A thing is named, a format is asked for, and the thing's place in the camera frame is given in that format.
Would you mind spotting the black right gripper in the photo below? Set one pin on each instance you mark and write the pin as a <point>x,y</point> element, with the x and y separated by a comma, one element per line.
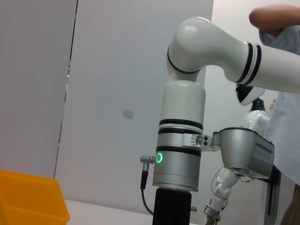
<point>172,208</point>

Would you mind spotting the person bare forearm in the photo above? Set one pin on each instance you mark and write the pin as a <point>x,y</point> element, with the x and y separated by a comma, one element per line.
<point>269,17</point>

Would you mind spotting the silver right arm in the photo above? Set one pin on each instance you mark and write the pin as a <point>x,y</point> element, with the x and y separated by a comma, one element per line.
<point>182,105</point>

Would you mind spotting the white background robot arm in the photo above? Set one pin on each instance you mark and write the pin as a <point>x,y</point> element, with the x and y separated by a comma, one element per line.
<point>226,185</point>

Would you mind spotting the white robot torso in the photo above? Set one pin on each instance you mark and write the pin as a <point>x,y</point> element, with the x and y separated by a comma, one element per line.
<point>255,122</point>

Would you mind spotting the white robot head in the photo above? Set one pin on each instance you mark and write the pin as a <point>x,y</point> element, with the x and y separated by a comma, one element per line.
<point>247,93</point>

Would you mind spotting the person in light shirt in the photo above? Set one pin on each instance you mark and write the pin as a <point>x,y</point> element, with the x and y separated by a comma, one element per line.
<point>287,122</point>

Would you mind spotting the yellow plastic bin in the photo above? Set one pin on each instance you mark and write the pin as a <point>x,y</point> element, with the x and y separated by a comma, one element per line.
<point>28,201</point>

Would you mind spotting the black stand post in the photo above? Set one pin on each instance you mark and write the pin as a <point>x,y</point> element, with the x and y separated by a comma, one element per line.
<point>273,187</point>

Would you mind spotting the grey wall sticker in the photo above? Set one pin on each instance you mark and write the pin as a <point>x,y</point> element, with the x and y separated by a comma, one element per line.
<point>128,113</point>

